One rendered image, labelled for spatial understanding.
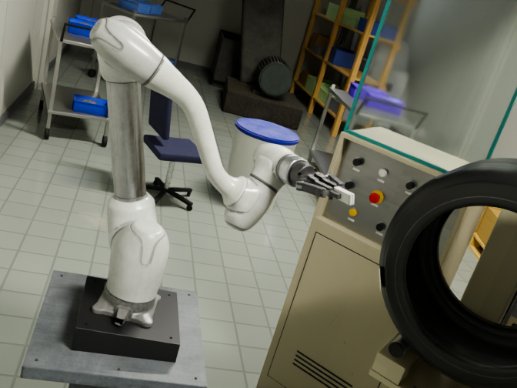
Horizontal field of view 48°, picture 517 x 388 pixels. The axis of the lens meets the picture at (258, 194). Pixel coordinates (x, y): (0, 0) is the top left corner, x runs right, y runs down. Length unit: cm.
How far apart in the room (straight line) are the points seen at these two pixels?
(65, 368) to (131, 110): 75
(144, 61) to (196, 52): 845
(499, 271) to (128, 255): 112
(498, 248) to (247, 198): 78
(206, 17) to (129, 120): 822
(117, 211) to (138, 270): 24
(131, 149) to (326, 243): 97
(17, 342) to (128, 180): 122
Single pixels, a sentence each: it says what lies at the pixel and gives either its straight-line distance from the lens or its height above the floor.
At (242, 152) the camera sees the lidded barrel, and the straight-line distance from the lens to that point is 452.
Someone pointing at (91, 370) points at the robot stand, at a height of 65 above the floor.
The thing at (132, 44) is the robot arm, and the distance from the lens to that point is 157.
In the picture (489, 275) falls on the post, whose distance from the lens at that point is 197.
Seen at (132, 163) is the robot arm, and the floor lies 112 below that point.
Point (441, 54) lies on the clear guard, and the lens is 221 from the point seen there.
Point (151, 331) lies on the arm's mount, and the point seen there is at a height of 72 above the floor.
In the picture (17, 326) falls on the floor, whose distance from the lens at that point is 294.
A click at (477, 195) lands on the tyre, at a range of 151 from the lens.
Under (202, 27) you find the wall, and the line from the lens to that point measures 996.
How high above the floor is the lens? 175
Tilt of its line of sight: 20 degrees down
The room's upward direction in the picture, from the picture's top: 16 degrees clockwise
